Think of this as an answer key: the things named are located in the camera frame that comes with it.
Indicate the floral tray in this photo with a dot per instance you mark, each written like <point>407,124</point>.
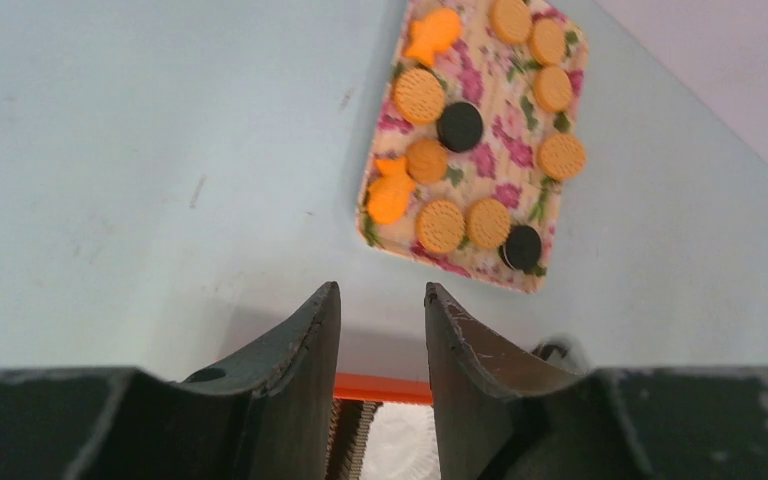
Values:
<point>495,78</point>

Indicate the black cookie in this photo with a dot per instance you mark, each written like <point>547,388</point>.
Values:
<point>460,127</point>
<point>522,249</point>

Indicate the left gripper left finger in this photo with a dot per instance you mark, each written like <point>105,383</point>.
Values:
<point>262,412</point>

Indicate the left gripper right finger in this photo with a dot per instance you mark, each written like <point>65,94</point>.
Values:
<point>502,412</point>

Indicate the orange tin box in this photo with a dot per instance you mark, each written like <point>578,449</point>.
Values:
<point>381,389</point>

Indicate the orange fish cookie top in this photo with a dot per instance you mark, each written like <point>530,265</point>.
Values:
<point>433,34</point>

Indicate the round orange cookie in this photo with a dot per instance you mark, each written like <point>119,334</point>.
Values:
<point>511,21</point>
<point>440,226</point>
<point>427,161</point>
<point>418,96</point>
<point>547,42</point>
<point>552,89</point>
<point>488,223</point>
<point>561,156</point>

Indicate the white paper cup back-middle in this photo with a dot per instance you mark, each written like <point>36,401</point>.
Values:
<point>401,444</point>

